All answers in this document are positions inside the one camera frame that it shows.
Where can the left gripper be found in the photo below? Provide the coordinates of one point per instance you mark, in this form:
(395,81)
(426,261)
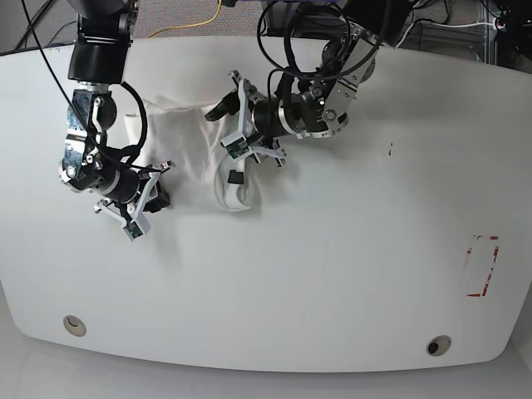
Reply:
(245,100)

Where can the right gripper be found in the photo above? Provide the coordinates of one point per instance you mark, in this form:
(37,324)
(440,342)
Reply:
(135,192)

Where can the white printed t-shirt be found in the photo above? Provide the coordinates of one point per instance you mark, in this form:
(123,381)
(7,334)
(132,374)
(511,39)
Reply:
(204,179)

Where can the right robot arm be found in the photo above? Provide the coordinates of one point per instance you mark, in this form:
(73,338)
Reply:
(103,40)

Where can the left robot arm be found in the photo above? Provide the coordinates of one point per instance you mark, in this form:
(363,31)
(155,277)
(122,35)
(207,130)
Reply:
(310,103)

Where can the red tape rectangle marking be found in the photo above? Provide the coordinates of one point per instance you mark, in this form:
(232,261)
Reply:
(479,266)

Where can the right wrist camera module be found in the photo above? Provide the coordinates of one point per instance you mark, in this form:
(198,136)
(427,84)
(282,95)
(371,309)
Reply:
(136,228)

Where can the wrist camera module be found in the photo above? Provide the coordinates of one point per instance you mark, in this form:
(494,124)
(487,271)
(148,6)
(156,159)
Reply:
(237,146)
(136,228)

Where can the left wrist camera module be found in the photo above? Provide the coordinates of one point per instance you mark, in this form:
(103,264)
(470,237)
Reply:
(237,146)

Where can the left table cable grommet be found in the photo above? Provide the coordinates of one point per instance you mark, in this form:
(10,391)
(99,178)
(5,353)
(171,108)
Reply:
(74,325)

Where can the table cable grommet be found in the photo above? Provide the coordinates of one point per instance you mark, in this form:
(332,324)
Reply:
(74,325)
(438,346)

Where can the right table cable grommet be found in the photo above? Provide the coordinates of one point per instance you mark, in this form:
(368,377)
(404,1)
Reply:
(438,346)

